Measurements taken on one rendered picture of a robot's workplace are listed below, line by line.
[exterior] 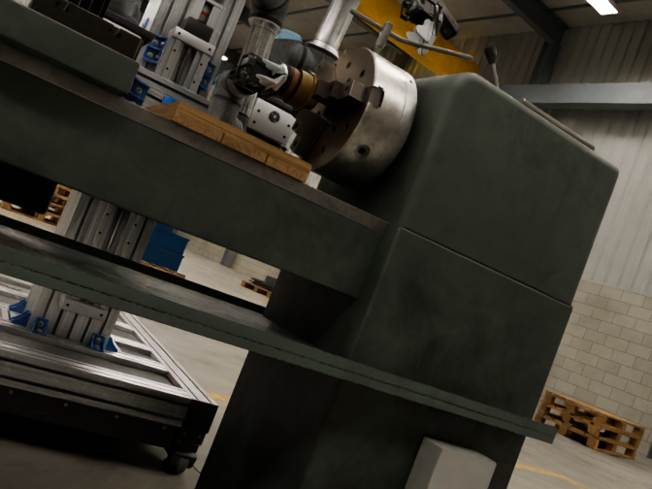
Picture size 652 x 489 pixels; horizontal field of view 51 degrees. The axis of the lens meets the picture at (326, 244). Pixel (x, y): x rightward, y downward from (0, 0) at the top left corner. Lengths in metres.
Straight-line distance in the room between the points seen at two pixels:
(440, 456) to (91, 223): 1.25
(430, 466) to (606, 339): 10.95
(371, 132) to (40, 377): 1.09
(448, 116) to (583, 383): 11.12
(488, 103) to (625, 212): 11.55
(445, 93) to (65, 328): 1.38
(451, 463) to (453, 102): 0.81
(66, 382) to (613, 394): 10.88
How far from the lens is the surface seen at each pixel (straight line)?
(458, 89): 1.57
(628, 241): 12.88
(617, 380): 12.26
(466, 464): 1.66
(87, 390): 2.00
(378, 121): 1.51
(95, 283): 1.17
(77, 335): 2.29
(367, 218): 1.49
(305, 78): 1.56
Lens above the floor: 0.69
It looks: 3 degrees up
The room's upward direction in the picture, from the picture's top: 21 degrees clockwise
